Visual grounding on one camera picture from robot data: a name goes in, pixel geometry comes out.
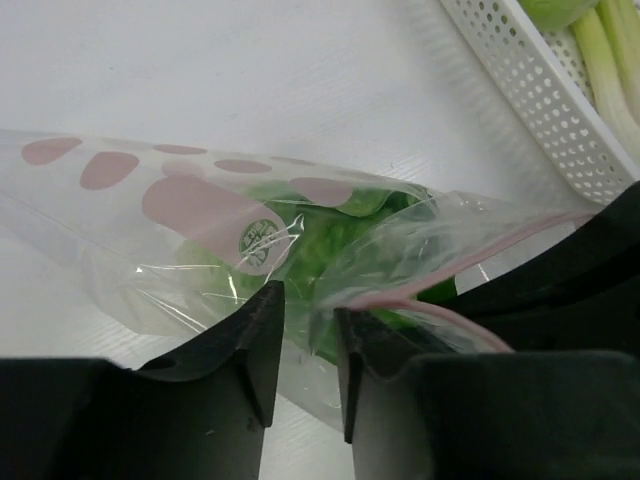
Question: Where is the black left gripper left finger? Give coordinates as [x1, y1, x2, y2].
[1, 281, 285, 479]

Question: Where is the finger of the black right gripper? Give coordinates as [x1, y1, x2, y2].
[452, 184, 639, 353]

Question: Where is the green fake lettuce leaf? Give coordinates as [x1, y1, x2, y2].
[174, 179, 456, 366]

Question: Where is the white perforated plastic basket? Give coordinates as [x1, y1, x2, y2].
[442, 1, 639, 204]

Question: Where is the yellow-green fake celery stalk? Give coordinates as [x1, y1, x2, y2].
[571, 1, 639, 155]

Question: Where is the clear pink-dotted zip bag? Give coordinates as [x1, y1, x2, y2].
[1, 131, 590, 429]

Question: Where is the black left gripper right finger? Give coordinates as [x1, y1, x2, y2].
[334, 309, 639, 479]

